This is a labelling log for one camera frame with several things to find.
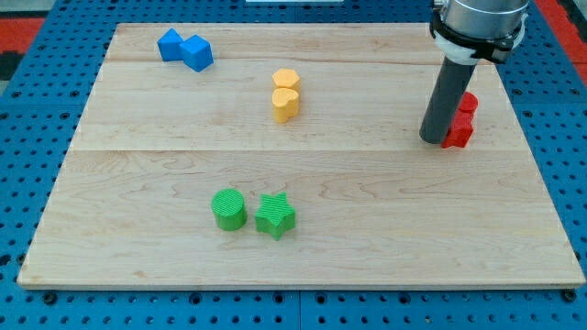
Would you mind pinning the red star block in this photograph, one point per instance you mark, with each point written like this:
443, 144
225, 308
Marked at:
460, 131

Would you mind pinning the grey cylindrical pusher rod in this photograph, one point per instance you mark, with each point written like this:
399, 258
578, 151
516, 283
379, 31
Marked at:
451, 84

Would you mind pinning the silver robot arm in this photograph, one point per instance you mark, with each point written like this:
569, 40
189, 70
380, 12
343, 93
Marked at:
468, 31

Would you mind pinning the green star block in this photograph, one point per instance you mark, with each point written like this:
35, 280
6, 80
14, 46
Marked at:
275, 215

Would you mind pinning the yellow heart block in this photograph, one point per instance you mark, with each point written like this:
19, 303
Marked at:
285, 104

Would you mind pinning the green cylinder block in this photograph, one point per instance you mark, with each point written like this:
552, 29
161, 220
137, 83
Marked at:
229, 209

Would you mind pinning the wooden board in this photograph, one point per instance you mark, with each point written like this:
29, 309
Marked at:
377, 208

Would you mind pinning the yellow pentagon block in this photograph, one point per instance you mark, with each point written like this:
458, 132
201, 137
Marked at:
286, 78

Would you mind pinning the blue cube block right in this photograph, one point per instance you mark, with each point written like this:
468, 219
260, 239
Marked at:
197, 53

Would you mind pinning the blue cube block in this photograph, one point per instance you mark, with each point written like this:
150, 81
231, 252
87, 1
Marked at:
197, 53
169, 45

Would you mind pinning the blue cube block left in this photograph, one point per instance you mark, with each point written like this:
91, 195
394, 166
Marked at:
169, 45

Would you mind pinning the red cylinder block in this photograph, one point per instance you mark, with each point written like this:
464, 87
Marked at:
468, 103

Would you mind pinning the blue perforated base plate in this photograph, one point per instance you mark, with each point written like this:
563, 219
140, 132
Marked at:
44, 99

